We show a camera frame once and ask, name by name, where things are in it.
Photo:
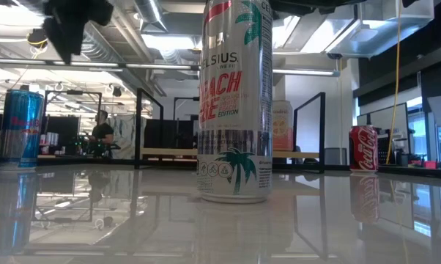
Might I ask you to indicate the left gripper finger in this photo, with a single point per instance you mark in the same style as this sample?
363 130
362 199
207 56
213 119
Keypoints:
67 40

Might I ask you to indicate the Red Bull blue silver can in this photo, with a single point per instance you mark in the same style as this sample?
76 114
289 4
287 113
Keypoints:
21 128

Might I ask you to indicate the Celsius tall white can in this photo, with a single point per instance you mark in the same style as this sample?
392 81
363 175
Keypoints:
235 110

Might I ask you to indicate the Spindrift pink white can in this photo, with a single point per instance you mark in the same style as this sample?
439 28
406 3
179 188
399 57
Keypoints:
282 128

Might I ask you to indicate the Coca-Cola red can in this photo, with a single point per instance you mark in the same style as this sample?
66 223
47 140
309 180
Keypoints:
363 148

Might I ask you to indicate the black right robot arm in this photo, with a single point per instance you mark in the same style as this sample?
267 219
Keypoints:
315 5

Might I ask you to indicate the black monitor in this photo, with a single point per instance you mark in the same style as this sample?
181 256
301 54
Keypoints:
61 133

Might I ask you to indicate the ceiling tube light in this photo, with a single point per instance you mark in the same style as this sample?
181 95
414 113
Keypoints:
158 66
304 72

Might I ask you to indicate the person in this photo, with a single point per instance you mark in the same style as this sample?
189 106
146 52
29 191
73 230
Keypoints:
102 133

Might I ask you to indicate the grey bin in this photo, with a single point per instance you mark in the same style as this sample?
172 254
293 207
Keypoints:
334 156

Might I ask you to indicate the black perforated equipment rack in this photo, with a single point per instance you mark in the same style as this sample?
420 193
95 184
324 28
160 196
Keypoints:
383 150

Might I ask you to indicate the small red box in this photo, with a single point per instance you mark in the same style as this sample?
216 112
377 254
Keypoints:
430 164

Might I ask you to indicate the round silver ventilation duct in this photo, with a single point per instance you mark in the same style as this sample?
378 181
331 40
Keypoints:
149 12

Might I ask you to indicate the rectangular silver ventilation duct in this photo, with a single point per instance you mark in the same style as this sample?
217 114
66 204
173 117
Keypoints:
370 33

